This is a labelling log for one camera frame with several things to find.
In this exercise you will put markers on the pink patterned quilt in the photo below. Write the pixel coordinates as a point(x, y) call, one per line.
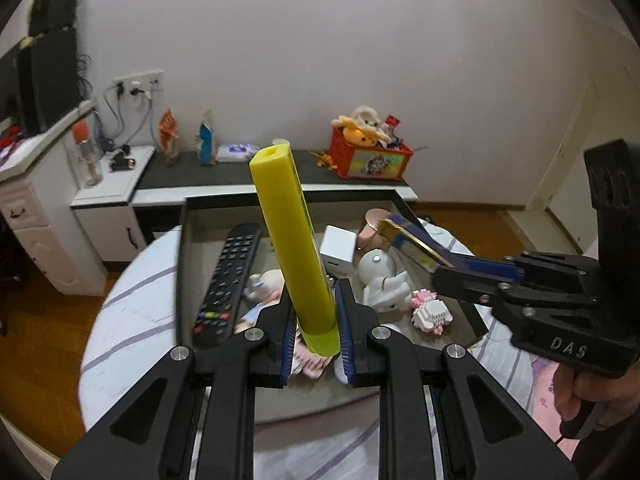
point(545, 390)

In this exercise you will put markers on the blue gold foil packet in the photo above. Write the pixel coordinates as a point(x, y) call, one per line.
point(415, 242)

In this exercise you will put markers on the small white box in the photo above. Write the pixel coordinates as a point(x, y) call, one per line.
point(337, 247)

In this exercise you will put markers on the red tag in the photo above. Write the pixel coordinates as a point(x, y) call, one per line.
point(392, 122)

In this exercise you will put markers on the yellow plush toy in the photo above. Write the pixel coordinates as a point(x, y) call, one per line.
point(360, 135)

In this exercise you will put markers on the white paper cup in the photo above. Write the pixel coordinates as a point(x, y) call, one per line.
point(280, 141)

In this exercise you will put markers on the pink round container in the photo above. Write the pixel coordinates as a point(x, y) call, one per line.
point(372, 227)

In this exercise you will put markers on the wet wipes pack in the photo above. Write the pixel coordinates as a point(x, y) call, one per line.
point(237, 152)

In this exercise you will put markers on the white door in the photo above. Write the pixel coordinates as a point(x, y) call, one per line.
point(565, 170)

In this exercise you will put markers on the pink white block figure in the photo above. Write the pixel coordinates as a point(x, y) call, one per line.
point(430, 312)

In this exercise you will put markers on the black top low cabinet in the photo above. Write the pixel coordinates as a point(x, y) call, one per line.
point(200, 177)

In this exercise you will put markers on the flat pink building block toy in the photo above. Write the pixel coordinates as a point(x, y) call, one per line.
point(312, 366)

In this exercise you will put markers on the white plush toy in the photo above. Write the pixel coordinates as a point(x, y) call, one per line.
point(367, 116)

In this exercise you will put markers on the black remote control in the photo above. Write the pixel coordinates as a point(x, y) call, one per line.
point(225, 285)

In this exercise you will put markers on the white heart-shaped case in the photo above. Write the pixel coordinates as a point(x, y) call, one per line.
point(340, 372)

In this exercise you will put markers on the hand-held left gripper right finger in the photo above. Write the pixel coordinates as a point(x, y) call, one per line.
point(345, 332)

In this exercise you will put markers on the yellow tube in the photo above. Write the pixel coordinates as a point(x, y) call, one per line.
point(292, 240)

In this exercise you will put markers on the small black gadget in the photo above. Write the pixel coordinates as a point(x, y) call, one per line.
point(122, 161)

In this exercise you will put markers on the clear bottle with pink lid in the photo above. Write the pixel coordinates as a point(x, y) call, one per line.
point(89, 160)

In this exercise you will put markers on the pink pig doll figurine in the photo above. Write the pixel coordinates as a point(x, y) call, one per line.
point(265, 285)

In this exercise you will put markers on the black computer monitor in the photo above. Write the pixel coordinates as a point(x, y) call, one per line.
point(10, 95)

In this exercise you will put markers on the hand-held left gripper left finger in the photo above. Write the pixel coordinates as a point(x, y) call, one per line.
point(289, 335)

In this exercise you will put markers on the small orange toy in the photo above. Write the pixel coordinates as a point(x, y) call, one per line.
point(324, 160)

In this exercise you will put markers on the person's right hand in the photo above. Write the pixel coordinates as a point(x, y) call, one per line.
point(570, 390)

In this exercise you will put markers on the white wall power outlet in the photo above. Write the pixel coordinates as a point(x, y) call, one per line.
point(140, 81)

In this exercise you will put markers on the dark green shallow tray box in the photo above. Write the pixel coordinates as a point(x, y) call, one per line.
point(205, 215)

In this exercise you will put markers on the orange toy crate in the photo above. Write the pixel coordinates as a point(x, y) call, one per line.
point(372, 162)

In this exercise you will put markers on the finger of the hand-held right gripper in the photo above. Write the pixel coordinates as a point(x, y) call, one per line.
point(465, 285)
point(487, 264)

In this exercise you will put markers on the white side table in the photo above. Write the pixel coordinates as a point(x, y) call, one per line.
point(107, 220)

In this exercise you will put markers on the black computer tower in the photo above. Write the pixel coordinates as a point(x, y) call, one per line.
point(50, 70)

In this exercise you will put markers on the orange snack bag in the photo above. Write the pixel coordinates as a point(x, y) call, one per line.
point(169, 137)

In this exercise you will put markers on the blue white snack bag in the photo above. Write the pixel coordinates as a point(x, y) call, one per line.
point(206, 137)

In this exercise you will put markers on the white robot dog toy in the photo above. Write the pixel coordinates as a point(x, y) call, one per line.
point(382, 280)

